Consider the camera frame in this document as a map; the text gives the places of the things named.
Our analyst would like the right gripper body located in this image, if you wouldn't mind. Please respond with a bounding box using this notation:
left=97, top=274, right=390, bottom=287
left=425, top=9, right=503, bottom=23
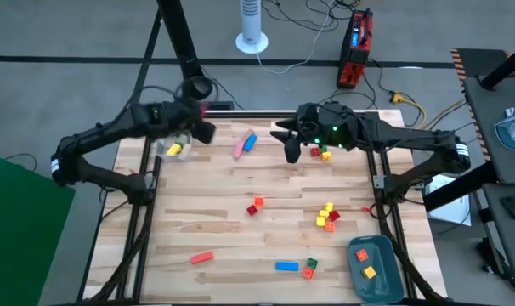
left=297, top=101, right=365, bottom=150

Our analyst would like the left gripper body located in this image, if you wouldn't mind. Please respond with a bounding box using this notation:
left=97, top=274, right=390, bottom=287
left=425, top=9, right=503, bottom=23
left=155, top=100, right=206, bottom=137

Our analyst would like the pink long wooden block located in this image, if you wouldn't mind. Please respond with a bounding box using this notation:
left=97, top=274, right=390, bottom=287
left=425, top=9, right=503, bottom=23
left=232, top=128, right=255, bottom=161

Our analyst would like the red long wooden block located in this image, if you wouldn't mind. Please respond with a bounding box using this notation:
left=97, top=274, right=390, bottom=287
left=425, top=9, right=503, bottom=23
left=190, top=251, right=215, bottom=265

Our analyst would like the black power strip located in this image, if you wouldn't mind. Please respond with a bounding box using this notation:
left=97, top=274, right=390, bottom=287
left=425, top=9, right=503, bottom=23
left=200, top=100, right=235, bottom=111

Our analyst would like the clear plastic bin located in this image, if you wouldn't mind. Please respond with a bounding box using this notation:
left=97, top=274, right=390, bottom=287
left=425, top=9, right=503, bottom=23
left=155, top=133, right=196, bottom=163

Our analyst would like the red black power station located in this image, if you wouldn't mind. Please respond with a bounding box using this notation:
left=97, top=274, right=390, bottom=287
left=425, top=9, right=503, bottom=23
left=336, top=8, right=375, bottom=90

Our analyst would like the black stand pole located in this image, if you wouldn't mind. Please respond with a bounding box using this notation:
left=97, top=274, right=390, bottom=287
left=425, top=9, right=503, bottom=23
left=156, top=0, right=215, bottom=102

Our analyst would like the white tower fan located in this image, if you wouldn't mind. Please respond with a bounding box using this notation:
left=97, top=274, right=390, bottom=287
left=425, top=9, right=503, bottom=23
left=235, top=0, right=269, bottom=55

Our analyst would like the dark teal tray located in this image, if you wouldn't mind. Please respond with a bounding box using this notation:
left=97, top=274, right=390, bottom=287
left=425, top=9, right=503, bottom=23
left=347, top=235, right=405, bottom=305

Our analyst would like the black stand leg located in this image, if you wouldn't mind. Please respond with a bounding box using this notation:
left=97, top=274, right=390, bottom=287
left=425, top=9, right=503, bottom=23
left=479, top=40, right=515, bottom=91
left=422, top=160, right=499, bottom=213

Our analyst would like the white paper sheet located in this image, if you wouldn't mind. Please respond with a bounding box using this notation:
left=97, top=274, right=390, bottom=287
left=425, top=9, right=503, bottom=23
left=424, top=172, right=472, bottom=227

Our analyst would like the grey side table striped edge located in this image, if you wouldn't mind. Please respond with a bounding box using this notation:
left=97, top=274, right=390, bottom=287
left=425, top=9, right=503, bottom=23
left=450, top=47, right=515, bottom=184

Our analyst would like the green floor mat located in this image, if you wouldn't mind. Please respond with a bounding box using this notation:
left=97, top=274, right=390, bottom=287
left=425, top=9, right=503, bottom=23
left=0, top=151, right=76, bottom=306

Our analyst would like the plain grey side table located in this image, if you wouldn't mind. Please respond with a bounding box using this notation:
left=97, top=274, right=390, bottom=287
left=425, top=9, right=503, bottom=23
left=473, top=182, right=515, bottom=298

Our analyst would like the black table frame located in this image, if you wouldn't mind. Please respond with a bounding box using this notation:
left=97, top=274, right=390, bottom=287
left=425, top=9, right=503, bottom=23
left=81, top=109, right=448, bottom=306

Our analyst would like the black power station cable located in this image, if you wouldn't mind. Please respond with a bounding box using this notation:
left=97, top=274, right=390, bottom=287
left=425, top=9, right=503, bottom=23
left=316, top=57, right=397, bottom=112

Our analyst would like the yellow plug cable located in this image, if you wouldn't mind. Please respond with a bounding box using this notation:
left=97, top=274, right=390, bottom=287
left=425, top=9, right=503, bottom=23
left=388, top=90, right=428, bottom=128

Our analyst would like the white power cable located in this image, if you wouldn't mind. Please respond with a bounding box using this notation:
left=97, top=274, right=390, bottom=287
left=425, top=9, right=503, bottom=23
left=256, top=0, right=339, bottom=76

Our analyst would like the black cable bundle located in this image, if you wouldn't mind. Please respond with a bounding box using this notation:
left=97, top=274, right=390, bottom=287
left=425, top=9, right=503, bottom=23
left=263, top=0, right=352, bottom=33

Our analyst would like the thin black floor cable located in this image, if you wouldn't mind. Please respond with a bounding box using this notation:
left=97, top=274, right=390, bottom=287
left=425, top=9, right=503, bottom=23
left=3, top=151, right=38, bottom=172

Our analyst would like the clear bag with white cable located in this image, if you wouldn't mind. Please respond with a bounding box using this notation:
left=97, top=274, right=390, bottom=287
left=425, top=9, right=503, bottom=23
left=494, top=105, right=515, bottom=150

